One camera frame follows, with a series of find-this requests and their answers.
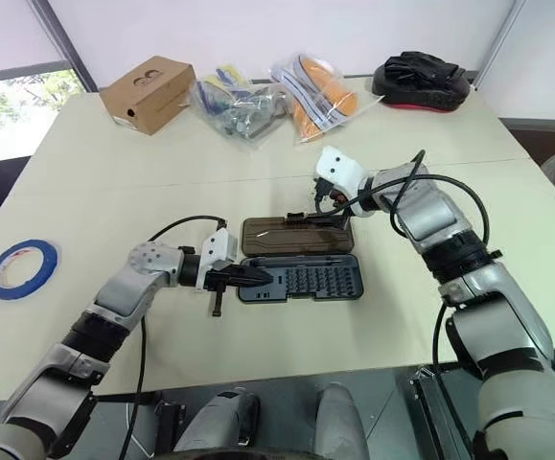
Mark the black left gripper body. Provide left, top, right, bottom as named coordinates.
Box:
left=203, top=267, right=243, bottom=320

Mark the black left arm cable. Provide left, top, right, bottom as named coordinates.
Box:
left=116, top=215, right=230, bottom=460

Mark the brown cardboard box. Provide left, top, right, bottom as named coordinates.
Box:
left=98, top=55, right=198, bottom=137

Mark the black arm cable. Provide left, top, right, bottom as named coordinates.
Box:
left=116, top=215, right=230, bottom=460
left=338, top=149, right=504, bottom=371

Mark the clear bag of orange insoles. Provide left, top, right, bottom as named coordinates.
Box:
left=268, top=53, right=386, bottom=148

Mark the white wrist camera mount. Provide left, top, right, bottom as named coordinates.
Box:
left=194, top=228, right=240, bottom=292
left=315, top=145, right=379, bottom=219

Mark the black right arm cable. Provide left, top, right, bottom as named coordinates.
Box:
left=338, top=149, right=504, bottom=371

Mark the black red-edged padded mitt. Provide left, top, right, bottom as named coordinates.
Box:
left=369, top=50, right=475, bottom=116

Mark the clear bag of hardware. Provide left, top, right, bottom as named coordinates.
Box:
left=189, top=61, right=290, bottom=154

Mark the dark screwdriver bit case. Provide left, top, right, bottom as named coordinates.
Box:
left=234, top=216, right=366, bottom=306

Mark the dark grey window frame post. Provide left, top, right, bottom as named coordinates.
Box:
left=31, top=0, right=100, bottom=93

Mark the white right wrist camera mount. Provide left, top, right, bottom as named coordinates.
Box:
left=315, top=145, right=379, bottom=219

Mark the black screwdriver handle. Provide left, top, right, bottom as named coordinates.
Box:
left=244, top=257, right=351, bottom=268

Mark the grey rounded shape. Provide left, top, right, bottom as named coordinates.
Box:
left=173, top=387, right=262, bottom=455
left=314, top=381, right=372, bottom=460

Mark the black metal box frame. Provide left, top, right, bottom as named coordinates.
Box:
left=407, top=362, right=485, bottom=460

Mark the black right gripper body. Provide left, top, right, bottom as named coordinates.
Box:
left=311, top=175, right=351, bottom=208

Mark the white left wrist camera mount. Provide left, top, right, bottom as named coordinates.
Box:
left=194, top=228, right=240, bottom=292

